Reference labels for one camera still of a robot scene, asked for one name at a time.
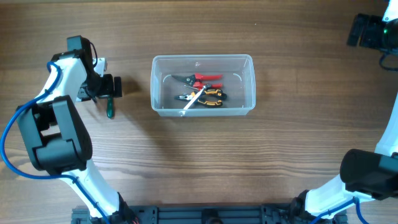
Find green handled screwdriver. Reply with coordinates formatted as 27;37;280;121
106;97;115;119

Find red handled cutting pliers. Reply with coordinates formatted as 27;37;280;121
171;73;223;89

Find small silver wrench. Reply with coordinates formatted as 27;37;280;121
182;84;211;115

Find red black screwdriver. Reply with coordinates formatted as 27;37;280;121
184;85;199;90

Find orange black pliers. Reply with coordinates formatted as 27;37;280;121
174;88;227;108

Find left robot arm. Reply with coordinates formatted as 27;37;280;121
11;35;140;223

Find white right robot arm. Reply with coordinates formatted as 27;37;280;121
289;12;397;223

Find clear plastic container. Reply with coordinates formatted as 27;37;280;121
150;54;256;117

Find blue left camera cable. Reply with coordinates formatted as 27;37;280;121
0;61;109;224

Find blue camera cable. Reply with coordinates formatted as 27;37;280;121
309;195;371;224
0;61;109;224

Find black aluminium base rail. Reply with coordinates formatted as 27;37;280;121
70;203;348;224

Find blue right camera cable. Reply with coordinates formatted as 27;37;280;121
309;195;371;224

